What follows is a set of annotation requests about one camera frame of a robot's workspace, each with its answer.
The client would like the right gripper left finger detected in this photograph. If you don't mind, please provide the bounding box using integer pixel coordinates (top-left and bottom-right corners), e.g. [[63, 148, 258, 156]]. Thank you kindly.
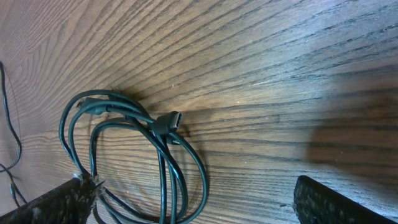
[[1, 174, 103, 224]]

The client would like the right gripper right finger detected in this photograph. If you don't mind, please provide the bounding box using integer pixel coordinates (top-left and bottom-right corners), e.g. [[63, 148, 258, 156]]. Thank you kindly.
[[293, 175, 396, 224]]

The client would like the black USB cable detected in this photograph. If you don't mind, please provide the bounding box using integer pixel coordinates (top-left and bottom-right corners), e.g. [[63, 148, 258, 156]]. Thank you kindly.
[[58, 89, 210, 224]]

